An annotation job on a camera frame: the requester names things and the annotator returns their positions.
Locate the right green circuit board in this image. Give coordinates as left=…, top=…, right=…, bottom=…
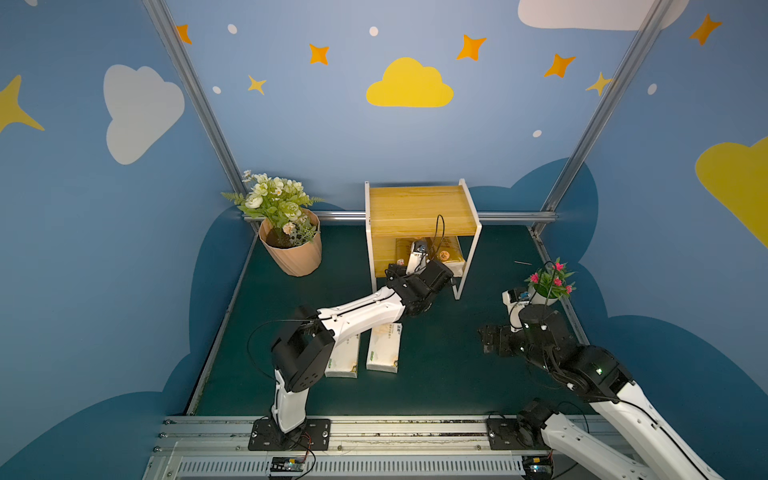
left=522, top=456, right=554, bottom=480

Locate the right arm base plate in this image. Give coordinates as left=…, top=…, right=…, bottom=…
left=486, top=417, right=549, bottom=451

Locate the white tissue pack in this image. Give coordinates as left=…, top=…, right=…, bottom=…
left=325, top=334, right=360, bottom=379
left=366, top=323, right=402, bottom=373

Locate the green circuit board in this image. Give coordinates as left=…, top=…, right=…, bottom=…
left=269, top=457, right=305, bottom=475
left=522, top=456, right=554, bottom=480

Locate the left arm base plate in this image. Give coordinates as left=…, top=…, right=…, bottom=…
left=247, top=417, right=332, bottom=452

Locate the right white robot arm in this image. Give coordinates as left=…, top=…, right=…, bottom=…
left=478, top=304, right=719, bottom=479

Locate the white frame wooden shelf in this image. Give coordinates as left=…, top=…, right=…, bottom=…
left=364, top=179, right=482, bottom=300

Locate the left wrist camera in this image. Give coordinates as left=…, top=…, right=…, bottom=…
left=406, top=239, right=429, bottom=275

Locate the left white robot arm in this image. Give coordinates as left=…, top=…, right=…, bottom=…
left=268, top=260, right=453, bottom=434

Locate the left green circuit board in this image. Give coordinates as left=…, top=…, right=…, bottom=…
left=269, top=457, right=305, bottom=475

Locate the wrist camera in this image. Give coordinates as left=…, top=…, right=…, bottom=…
left=406, top=239, right=429, bottom=275
left=502, top=288, right=530, bottom=331

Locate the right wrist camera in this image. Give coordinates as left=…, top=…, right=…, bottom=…
left=502, top=288, right=530, bottom=331

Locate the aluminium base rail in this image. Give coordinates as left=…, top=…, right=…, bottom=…
left=140, top=413, right=661, bottom=480

